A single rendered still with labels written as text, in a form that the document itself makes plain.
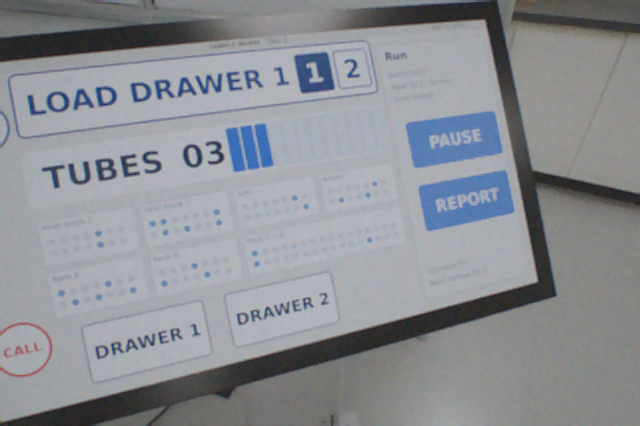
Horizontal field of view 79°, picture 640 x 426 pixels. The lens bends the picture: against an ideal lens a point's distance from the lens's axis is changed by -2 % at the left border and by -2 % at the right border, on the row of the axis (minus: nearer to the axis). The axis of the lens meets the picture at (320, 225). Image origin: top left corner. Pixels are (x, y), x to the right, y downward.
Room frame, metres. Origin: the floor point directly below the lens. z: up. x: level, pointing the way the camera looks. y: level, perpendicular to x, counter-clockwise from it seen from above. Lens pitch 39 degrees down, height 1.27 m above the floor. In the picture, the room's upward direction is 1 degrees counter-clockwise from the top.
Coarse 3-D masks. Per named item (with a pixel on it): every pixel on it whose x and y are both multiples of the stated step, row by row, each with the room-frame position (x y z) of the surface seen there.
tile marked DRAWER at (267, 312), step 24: (264, 288) 0.23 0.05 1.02; (288, 288) 0.23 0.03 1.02; (312, 288) 0.23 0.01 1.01; (240, 312) 0.21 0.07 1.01; (264, 312) 0.22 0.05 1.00; (288, 312) 0.22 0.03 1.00; (312, 312) 0.22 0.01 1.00; (336, 312) 0.22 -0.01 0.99; (240, 336) 0.20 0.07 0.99; (264, 336) 0.20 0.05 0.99; (288, 336) 0.20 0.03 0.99
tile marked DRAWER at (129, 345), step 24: (144, 312) 0.20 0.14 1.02; (168, 312) 0.20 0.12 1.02; (192, 312) 0.21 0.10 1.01; (96, 336) 0.19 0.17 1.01; (120, 336) 0.19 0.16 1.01; (144, 336) 0.19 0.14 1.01; (168, 336) 0.19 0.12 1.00; (192, 336) 0.19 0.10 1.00; (96, 360) 0.17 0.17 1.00; (120, 360) 0.18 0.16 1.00; (144, 360) 0.18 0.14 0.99; (168, 360) 0.18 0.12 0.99; (192, 360) 0.18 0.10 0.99; (96, 384) 0.16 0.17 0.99
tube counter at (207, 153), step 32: (224, 128) 0.31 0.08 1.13; (256, 128) 0.32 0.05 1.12; (288, 128) 0.32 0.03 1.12; (320, 128) 0.33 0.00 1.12; (352, 128) 0.33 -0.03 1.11; (384, 128) 0.34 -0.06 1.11; (192, 160) 0.29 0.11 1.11; (224, 160) 0.29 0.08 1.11; (256, 160) 0.30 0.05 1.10; (288, 160) 0.30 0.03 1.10; (320, 160) 0.31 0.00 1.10
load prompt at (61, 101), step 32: (128, 64) 0.33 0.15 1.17; (160, 64) 0.34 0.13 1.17; (192, 64) 0.34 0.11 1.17; (224, 64) 0.35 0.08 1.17; (256, 64) 0.35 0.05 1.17; (288, 64) 0.36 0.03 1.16; (320, 64) 0.37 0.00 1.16; (352, 64) 0.37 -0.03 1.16; (32, 96) 0.30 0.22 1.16; (64, 96) 0.30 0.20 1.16; (96, 96) 0.31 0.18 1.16; (128, 96) 0.31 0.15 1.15; (160, 96) 0.32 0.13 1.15; (192, 96) 0.32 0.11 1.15; (224, 96) 0.33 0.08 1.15; (256, 96) 0.34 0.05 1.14; (288, 96) 0.34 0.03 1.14; (320, 96) 0.35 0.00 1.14; (352, 96) 0.35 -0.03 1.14; (32, 128) 0.28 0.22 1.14; (64, 128) 0.29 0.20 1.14; (96, 128) 0.29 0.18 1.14
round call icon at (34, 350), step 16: (32, 320) 0.19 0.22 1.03; (48, 320) 0.19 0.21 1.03; (0, 336) 0.18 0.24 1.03; (16, 336) 0.18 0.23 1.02; (32, 336) 0.18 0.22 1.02; (48, 336) 0.18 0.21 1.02; (0, 352) 0.17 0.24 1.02; (16, 352) 0.17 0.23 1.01; (32, 352) 0.17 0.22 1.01; (48, 352) 0.17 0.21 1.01; (0, 368) 0.16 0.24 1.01; (16, 368) 0.16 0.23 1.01; (32, 368) 0.16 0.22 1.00; (48, 368) 0.16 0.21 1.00; (0, 384) 0.15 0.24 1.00
